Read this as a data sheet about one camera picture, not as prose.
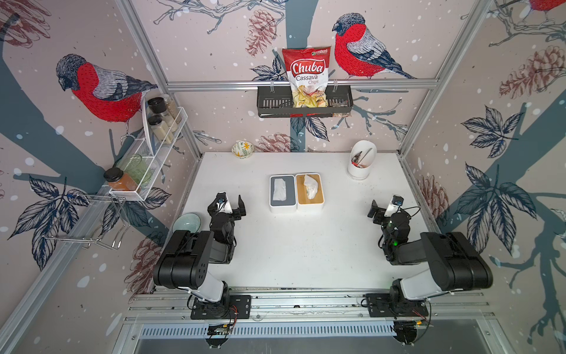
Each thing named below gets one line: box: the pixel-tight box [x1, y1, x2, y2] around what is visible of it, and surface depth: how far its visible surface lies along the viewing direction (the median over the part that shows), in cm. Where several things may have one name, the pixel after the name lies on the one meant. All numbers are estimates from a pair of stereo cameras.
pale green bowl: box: [171, 212, 202, 234], surface depth 92 cm
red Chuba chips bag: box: [282, 45, 334, 118], surface depth 83 cm
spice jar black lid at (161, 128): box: [147, 114, 174, 144], surface depth 79 cm
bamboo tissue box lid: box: [295, 173, 325, 206], surface depth 99 cm
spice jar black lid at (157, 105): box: [147, 96, 167, 114], surface depth 81 cm
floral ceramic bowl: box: [231, 140, 255, 160], surface depth 124 cm
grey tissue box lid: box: [268, 174, 298, 208], surface depth 100 cm
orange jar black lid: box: [103, 167, 138, 192], surface depth 62 cm
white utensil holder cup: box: [347, 139, 378, 180], surface depth 107 cm
